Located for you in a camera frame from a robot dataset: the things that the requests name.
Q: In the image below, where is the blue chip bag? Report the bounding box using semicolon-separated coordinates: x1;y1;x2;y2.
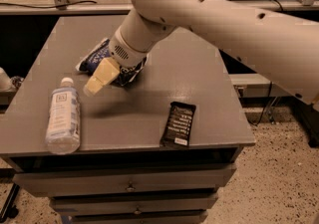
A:
75;38;147;87

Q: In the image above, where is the white object at left edge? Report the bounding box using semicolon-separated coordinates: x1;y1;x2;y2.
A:
0;67;12;91

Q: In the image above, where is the black hanging cable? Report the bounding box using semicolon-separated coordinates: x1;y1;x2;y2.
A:
247;82;274;126

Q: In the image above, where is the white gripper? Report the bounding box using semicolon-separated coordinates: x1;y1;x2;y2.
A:
83;27;150;97

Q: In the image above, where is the black snack bar wrapper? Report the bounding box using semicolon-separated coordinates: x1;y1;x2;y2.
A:
160;102;196;148

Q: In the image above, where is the black stand leg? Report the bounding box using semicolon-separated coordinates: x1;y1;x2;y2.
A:
0;184;20;224

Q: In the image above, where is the clear plastic water bottle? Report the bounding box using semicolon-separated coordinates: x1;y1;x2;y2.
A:
45;78;81;155

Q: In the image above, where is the black cable on rail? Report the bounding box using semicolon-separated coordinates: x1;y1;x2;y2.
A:
0;0;98;10

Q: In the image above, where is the grey metal frame rail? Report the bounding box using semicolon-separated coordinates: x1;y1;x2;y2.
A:
0;0;319;16

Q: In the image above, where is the top drawer knob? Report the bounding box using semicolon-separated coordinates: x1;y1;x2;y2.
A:
126;182;136;192

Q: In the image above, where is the middle drawer knob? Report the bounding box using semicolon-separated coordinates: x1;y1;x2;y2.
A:
134;207;143;215

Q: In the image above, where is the grey drawer cabinet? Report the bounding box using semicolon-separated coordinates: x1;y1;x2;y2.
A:
0;16;254;224

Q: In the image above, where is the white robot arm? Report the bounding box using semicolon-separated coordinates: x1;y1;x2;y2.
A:
84;0;319;109

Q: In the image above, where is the drawer knob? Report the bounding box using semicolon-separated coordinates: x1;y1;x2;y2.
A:
126;182;136;192
134;207;143;215

